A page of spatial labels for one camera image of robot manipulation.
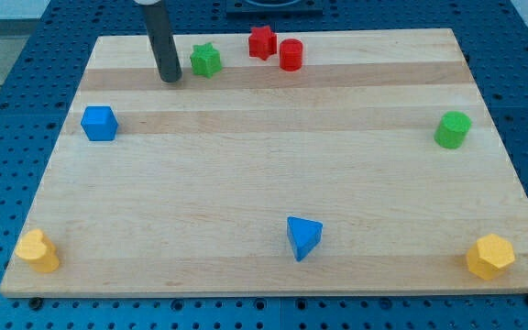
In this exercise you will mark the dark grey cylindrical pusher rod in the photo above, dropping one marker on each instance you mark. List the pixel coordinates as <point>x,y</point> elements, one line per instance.
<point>160,35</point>

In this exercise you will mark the red cylinder block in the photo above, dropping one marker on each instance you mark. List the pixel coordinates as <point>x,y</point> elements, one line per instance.
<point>291,54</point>

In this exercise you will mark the blue triangle block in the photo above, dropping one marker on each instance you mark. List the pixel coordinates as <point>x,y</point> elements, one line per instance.
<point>304,235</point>

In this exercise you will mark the blue cube block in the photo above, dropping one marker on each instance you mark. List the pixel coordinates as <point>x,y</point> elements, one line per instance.
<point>99,123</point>

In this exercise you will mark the green star block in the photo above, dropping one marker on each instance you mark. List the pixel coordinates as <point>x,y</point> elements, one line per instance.
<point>205,60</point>

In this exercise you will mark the yellow heart block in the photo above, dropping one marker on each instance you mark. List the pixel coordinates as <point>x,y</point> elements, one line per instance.
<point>38,251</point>

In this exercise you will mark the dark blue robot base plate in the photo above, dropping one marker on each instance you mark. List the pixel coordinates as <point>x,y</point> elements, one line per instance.
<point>237,8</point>

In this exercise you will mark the yellow hexagon block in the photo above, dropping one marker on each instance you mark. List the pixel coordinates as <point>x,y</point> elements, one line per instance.
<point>490,256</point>

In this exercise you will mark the green cylinder block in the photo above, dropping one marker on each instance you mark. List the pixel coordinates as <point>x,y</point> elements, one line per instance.
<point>452,130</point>

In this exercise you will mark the light wooden board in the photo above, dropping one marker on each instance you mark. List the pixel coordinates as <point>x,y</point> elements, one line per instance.
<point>191,198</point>

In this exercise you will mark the red star block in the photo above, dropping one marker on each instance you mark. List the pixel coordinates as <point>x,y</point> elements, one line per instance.
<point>262,42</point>

